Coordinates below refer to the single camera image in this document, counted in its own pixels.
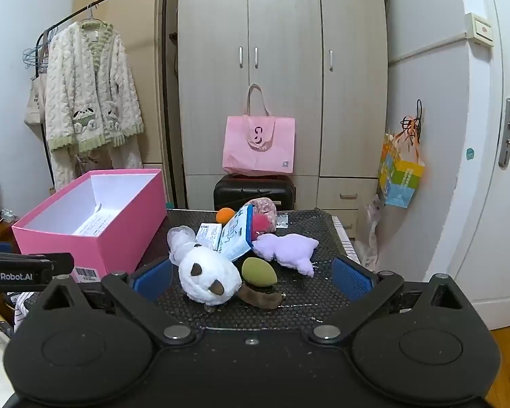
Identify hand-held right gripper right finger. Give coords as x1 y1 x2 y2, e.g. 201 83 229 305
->
308 257 479 346

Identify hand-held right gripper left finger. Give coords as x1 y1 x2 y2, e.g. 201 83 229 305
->
28 257 196 346

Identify white gauze scrunchie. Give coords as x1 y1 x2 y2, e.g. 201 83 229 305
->
167 226 197 264

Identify white plush toy brown ears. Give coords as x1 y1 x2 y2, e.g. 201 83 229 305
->
178 244 243 307

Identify pink cardboard box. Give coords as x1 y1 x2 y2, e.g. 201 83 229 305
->
12 169 168 283

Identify small blue white packet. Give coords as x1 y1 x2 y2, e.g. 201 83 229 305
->
195 223 224 251

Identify lilac plush toy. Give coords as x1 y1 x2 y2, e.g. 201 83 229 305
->
252 234 319 278

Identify green egg-shaped plush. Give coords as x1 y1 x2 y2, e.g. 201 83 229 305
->
242 257 278 285

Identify large blue white packet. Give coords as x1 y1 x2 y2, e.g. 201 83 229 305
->
219 205 256 261

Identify pink strawberry plush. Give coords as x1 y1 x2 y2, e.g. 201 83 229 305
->
251 214 271 239

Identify pink floral scrunchie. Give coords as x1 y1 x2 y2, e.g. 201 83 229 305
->
244 198 278 234

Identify wooden nightstand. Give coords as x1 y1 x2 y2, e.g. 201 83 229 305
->
0 217 20 245

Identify black bubble wrap sheet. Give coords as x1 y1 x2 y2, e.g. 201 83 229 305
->
132 209 362 331

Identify white plastic bag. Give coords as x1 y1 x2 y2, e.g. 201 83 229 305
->
365 193 387 264

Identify white paper slip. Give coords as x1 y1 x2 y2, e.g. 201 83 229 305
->
72 211 112 237

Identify colourful paper bag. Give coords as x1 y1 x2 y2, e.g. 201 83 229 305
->
378 132 426 209

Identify black suitcase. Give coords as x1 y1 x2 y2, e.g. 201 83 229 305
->
213 174 297 212

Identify canvas tote bag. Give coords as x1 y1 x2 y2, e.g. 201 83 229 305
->
24 74 48 126

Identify white door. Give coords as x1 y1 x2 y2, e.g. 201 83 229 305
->
448 0 510 332

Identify pink tote bag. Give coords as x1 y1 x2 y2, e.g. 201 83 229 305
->
222 84 296 176

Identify cream fluffy robe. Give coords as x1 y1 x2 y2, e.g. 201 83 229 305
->
45 20 145 192

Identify black clothes rack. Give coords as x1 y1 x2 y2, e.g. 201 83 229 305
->
36 0 176 210

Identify bunch of clothes hangers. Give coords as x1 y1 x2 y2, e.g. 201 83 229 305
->
23 28 61 69

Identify grey wooden wardrobe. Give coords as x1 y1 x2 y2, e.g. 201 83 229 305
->
176 0 389 239

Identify beige cabinet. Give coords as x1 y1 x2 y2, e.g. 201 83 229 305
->
72 0 180 205

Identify black wall hook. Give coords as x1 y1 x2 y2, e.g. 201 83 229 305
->
401 99 426 145

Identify light switch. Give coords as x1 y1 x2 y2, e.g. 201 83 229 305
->
464 12 495 47

